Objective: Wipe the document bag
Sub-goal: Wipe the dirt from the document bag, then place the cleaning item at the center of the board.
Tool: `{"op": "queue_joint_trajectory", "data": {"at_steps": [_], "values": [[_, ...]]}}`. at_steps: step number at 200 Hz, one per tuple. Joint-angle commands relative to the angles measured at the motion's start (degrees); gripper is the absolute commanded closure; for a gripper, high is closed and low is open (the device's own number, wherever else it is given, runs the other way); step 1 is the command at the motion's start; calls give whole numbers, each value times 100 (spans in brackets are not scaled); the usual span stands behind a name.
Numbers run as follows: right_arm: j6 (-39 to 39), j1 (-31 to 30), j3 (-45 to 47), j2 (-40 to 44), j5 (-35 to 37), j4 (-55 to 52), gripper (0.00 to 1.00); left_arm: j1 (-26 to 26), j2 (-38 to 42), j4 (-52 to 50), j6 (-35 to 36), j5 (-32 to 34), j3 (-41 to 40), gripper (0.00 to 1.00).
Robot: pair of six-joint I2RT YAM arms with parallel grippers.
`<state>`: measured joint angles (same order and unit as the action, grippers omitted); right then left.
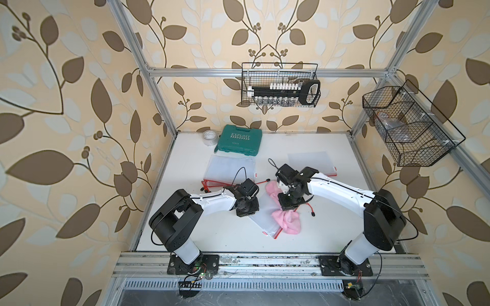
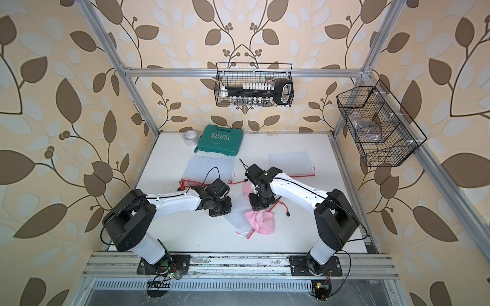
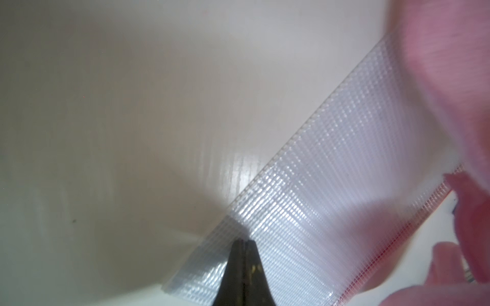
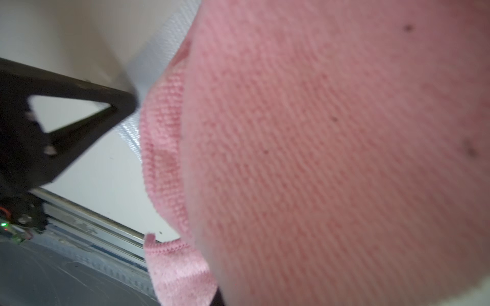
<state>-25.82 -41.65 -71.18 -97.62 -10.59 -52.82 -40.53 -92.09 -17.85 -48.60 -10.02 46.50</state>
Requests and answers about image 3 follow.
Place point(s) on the clear mesh document bag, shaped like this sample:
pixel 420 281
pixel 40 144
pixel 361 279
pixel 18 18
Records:
pixel 359 177

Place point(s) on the pink wiping cloth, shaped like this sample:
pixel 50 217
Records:
pixel 445 47

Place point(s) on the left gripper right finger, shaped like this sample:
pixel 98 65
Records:
pixel 256 288

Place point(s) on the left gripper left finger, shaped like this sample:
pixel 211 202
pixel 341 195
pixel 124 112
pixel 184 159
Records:
pixel 231 290

